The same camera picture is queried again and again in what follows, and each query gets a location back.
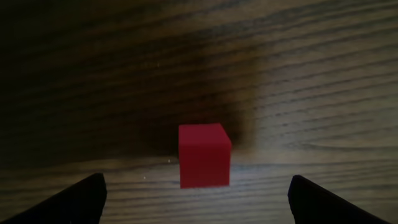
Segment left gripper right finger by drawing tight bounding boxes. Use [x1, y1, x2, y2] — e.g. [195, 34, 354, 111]
[287, 174, 392, 224]

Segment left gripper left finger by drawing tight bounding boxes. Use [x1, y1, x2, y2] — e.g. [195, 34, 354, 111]
[0, 172, 108, 224]

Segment red cube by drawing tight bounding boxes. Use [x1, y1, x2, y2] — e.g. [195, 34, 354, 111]
[178, 122, 233, 190]

